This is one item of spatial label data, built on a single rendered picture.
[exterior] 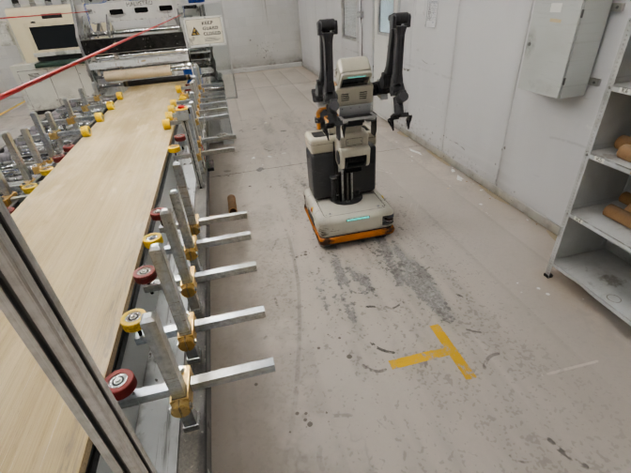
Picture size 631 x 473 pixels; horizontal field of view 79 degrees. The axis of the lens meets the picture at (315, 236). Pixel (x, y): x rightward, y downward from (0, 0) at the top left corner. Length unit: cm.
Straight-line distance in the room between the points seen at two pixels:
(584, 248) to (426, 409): 166
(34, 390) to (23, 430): 12
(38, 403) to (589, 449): 208
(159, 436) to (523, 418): 160
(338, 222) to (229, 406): 153
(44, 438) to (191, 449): 35
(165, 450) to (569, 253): 265
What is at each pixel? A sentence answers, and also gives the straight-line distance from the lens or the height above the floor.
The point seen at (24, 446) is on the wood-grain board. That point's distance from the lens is 122.
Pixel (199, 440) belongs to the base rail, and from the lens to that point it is 126.
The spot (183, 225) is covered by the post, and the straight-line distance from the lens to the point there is 168.
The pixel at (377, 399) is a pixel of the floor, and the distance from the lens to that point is 211.
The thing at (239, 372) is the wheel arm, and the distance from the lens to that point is 118.
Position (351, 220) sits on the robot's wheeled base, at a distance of 296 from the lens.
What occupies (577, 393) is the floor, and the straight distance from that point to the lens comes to 241.
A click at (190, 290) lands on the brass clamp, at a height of 84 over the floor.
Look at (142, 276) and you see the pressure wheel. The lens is 155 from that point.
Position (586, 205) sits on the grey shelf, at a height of 53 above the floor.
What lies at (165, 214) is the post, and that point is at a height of 115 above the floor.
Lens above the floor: 174
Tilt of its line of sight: 32 degrees down
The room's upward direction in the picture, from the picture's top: 4 degrees counter-clockwise
